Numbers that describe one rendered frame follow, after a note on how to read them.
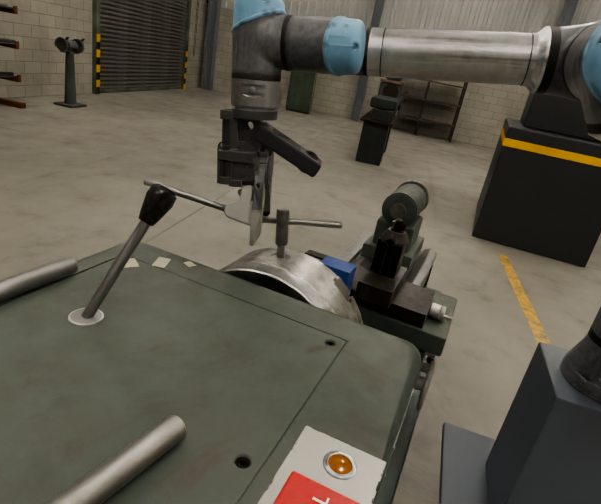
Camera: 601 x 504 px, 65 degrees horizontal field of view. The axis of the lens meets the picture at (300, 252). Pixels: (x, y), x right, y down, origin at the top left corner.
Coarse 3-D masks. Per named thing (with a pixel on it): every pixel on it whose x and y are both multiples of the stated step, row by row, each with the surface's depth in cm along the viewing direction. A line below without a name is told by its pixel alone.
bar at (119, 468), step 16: (176, 416) 38; (160, 432) 36; (176, 432) 37; (128, 448) 34; (144, 448) 35; (160, 448) 36; (112, 464) 33; (128, 464) 33; (144, 464) 34; (80, 480) 32; (96, 480) 32; (112, 480) 32; (128, 480) 33; (64, 496) 30; (80, 496) 30; (96, 496) 31
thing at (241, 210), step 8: (248, 192) 73; (264, 192) 73; (240, 200) 73; (248, 200) 73; (264, 200) 74; (232, 208) 72; (240, 208) 72; (248, 208) 72; (232, 216) 72; (240, 216) 72; (248, 216) 72; (256, 216) 71; (248, 224) 72; (256, 224) 72; (256, 232) 72; (256, 240) 73
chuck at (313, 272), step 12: (252, 252) 86; (264, 252) 84; (276, 252) 83; (288, 252) 83; (300, 252) 84; (228, 264) 84; (276, 264) 78; (288, 264) 78; (300, 264) 80; (312, 264) 81; (300, 276) 76; (312, 276) 78; (324, 276) 80; (336, 276) 82; (324, 288) 77; (336, 288) 80; (336, 300) 78; (336, 312) 76; (348, 312) 79
